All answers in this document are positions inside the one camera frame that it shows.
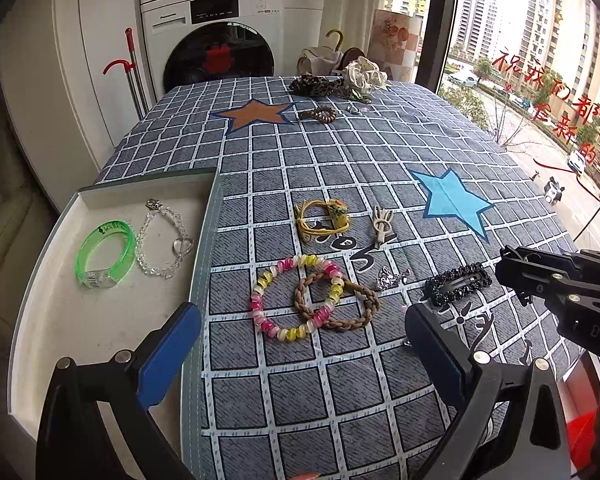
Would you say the pink yellow bead bracelet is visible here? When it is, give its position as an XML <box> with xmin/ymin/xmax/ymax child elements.
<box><xmin>250</xmin><ymin>254</ymin><xmax>347</xmax><ymax>343</ymax></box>

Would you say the beige sofa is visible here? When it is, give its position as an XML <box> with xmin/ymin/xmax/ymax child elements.
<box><xmin>0</xmin><ymin>185</ymin><xmax>56</xmax><ymax>411</ymax></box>

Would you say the green translucent bracelet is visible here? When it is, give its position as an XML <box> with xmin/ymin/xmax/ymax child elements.
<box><xmin>75</xmin><ymin>220</ymin><xmax>137</xmax><ymax>290</ymax></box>

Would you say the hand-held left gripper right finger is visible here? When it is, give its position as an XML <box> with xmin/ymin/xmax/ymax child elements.
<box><xmin>404</xmin><ymin>302</ymin><xmax>573</xmax><ymax>480</ymax></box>

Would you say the red handled mop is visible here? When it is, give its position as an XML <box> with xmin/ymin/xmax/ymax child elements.
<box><xmin>103</xmin><ymin>27</ymin><xmax>151</xmax><ymax>116</ymax></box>

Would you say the beige bag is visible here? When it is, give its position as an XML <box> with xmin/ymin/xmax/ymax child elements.
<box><xmin>297</xmin><ymin>47</ymin><xmax>343</xmax><ymax>77</ymax></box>

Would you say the checkered wall poster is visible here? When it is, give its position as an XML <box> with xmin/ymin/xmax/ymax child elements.
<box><xmin>367</xmin><ymin>9</ymin><xmax>426</xmax><ymax>81</ymax></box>

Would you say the tall white cabinet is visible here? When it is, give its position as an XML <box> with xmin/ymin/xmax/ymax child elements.
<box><xmin>0</xmin><ymin>0</ymin><xmax>153</xmax><ymax>211</ymax></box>

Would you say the green fabric hair tie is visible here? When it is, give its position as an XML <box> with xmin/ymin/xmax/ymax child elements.
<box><xmin>336</xmin><ymin>87</ymin><xmax>376</xmax><ymax>103</ymax></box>

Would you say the yellow cord bracelet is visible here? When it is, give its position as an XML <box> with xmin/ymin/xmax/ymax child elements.
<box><xmin>295</xmin><ymin>199</ymin><xmax>353</xmax><ymax>245</ymax></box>

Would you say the dark window frame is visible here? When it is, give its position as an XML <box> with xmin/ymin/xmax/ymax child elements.
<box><xmin>415</xmin><ymin>0</ymin><xmax>463</xmax><ymax>93</ymax></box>

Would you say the brown braided bracelet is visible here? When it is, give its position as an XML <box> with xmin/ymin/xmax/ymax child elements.
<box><xmin>294</xmin><ymin>269</ymin><xmax>382</xmax><ymax>332</ymax></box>

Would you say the brown wooden bead bracelet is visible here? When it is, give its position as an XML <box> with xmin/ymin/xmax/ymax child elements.
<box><xmin>298</xmin><ymin>105</ymin><xmax>338</xmax><ymax>125</ymax></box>

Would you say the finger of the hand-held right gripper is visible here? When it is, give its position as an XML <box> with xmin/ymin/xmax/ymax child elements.
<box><xmin>524</xmin><ymin>248</ymin><xmax>600</xmax><ymax>286</ymax></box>
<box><xmin>495</xmin><ymin>245</ymin><xmax>581</xmax><ymax>311</ymax></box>

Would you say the white dotted scrunchie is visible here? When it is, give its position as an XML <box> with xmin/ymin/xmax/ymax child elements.
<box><xmin>341</xmin><ymin>56</ymin><xmax>390</xmax><ymax>93</ymax></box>

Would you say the grey-green jewelry box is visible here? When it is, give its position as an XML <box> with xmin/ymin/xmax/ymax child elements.
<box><xmin>7</xmin><ymin>167</ymin><xmax>224</xmax><ymax>480</ymax></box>

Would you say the red plastic object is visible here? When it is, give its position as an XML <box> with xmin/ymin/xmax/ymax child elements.
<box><xmin>562</xmin><ymin>407</ymin><xmax>598</xmax><ymax>471</ymax></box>

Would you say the leopard print scrunchie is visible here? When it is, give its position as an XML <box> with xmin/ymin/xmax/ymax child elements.
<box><xmin>288</xmin><ymin>73</ymin><xmax>346</xmax><ymax>97</ymax></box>

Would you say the beige hair clip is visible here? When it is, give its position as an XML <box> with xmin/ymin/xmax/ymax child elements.
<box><xmin>370</xmin><ymin>205</ymin><xmax>397</xmax><ymax>250</ymax></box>

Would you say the clear crystal bead bracelet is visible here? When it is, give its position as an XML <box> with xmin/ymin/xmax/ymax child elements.
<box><xmin>135</xmin><ymin>199</ymin><xmax>196</xmax><ymax>278</ymax></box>

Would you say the black rhinestone hair clip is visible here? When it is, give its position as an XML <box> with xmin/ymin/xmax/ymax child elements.
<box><xmin>424</xmin><ymin>262</ymin><xmax>495</xmax><ymax>307</ymax></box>

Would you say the white washing machine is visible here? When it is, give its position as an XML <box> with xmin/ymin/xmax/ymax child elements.
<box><xmin>139</xmin><ymin>0</ymin><xmax>287</xmax><ymax>103</ymax></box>

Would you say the checked grey star tablecloth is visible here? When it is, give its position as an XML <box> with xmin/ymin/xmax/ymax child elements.
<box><xmin>94</xmin><ymin>76</ymin><xmax>581</xmax><ymax>480</ymax></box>

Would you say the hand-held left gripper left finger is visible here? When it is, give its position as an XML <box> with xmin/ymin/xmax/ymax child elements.
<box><xmin>36</xmin><ymin>301</ymin><xmax>203</xmax><ymax>480</ymax></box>

